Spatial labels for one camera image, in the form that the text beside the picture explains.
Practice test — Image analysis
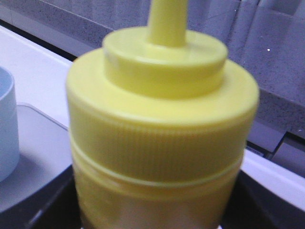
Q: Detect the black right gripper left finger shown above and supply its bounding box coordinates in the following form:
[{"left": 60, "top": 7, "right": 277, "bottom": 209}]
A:
[{"left": 25, "top": 164, "right": 81, "bottom": 229}]

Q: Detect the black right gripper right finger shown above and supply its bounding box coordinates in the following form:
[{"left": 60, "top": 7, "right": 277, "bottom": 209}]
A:
[{"left": 221, "top": 171, "right": 305, "bottom": 229}]

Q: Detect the light blue plastic cup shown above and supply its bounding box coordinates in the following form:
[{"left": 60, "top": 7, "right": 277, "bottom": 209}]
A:
[{"left": 0, "top": 68, "right": 20, "bottom": 181}]

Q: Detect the yellow squeeze bottle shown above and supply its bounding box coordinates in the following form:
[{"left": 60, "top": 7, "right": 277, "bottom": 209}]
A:
[{"left": 66, "top": 0, "right": 259, "bottom": 229}]

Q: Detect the silver digital kitchen scale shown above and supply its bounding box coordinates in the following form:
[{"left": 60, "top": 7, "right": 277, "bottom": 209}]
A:
[{"left": 0, "top": 102, "right": 73, "bottom": 229}]

